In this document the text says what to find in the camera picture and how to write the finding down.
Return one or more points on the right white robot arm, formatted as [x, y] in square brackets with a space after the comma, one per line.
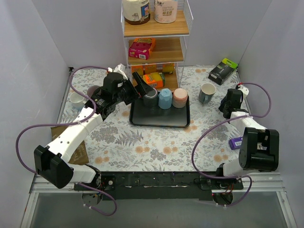
[259, 149]

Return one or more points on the brown cartoon paper roll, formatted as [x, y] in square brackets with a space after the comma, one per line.
[136, 12]

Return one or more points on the lavender purple mug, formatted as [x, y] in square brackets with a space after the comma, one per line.
[91, 90]

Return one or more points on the yellow sponge box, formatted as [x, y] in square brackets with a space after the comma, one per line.
[138, 68]
[168, 68]
[152, 68]

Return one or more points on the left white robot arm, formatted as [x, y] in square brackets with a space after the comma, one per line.
[52, 161]

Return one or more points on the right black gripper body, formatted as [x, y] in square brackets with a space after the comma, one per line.
[224, 108]

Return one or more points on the white wire wooden shelf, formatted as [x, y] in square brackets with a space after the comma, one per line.
[171, 42]

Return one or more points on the yellow sponge box right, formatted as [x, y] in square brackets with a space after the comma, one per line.
[168, 68]

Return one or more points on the dark grey mug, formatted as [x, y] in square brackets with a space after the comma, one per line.
[151, 98]

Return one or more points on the floral table mat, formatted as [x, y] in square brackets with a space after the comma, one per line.
[117, 145]

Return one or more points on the yellow sponge box left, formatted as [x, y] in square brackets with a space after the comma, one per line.
[138, 68]

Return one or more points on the pink mug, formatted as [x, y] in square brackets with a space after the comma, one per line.
[179, 98]

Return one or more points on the light blue faceted mug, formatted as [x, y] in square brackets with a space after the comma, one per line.
[165, 98]

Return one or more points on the pink cotton tissue roll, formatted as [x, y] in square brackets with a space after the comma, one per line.
[165, 11]

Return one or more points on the navy blue mug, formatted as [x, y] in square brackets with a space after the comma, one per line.
[223, 101]

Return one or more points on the brown paper bag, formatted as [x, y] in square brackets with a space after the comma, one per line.
[79, 156]

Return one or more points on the slate blue mug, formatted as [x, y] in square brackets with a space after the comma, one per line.
[206, 93]

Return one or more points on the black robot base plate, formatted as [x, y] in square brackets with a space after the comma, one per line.
[163, 185]

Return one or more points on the orange green sponge pack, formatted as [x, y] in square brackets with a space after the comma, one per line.
[154, 80]

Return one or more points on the pink orange sponge box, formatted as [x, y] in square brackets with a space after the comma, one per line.
[142, 48]

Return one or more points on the white and blue mug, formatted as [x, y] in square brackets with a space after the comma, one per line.
[77, 100]

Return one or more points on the purple white box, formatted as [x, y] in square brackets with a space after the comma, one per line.
[235, 143]

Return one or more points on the black green razor box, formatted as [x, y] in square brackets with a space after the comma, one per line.
[222, 71]

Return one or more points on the yellow sponge box middle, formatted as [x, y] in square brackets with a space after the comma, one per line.
[152, 68]

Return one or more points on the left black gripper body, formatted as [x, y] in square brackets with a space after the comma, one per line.
[132, 90]

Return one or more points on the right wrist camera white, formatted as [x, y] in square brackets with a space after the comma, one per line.
[244, 90]

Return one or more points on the black serving tray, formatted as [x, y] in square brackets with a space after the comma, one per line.
[140, 115]

